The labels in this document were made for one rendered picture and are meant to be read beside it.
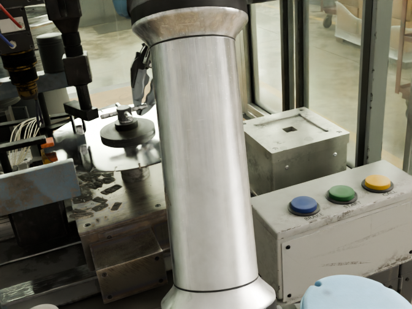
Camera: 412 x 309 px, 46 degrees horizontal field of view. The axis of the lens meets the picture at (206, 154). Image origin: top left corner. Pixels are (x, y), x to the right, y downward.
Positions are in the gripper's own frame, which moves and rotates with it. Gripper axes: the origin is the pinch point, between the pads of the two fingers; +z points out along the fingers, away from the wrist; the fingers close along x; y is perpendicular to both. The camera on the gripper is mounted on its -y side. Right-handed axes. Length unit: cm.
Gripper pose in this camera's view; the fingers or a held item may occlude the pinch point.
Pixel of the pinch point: (140, 109)
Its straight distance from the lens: 99.2
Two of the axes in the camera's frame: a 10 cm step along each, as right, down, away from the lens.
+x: 8.9, 2.7, 3.8
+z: -3.2, 9.4, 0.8
